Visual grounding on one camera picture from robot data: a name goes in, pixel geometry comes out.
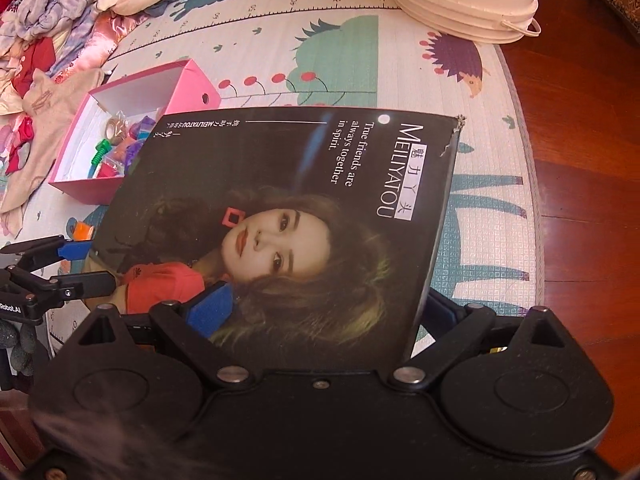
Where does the black portrait print box lid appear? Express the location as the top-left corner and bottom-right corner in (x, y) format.
(86, 106), (461, 364)

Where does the red pink garment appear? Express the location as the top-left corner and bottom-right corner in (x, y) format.
(0, 115), (37, 176)

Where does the printed play mat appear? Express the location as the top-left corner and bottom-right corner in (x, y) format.
(0, 0), (540, 361)

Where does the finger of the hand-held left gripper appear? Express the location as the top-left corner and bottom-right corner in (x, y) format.
(0, 240), (96, 275)
(49, 271), (119, 307)

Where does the purple plastic toy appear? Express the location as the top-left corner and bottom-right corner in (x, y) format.
(129, 115), (154, 141)

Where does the purple white tie-dye garment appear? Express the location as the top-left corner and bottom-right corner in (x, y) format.
(0, 0), (108, 63)

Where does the person's left hand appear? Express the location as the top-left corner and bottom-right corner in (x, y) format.
(0, 318), (40, 377)

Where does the green toy bolt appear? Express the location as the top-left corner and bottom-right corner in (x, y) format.
(88, 142), (112, 179)

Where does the floral satin cloth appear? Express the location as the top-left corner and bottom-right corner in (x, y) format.
(47, 10), (132, 92)

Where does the beige garment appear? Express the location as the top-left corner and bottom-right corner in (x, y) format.
(0, 67), (107, 238)

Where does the brown tape roll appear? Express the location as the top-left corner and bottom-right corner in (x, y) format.
(102, 116), (132, 143)

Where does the pink cardboard box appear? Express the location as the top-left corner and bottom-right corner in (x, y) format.
(48, 58), (222, 206)

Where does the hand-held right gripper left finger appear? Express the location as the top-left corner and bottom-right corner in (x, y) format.
(74, 281), (250, 389)

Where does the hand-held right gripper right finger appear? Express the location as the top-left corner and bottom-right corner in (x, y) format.
(390, 291), (577, 391)

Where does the red plastic toy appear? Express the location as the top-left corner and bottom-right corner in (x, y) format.
(97, 159), (129, 179)

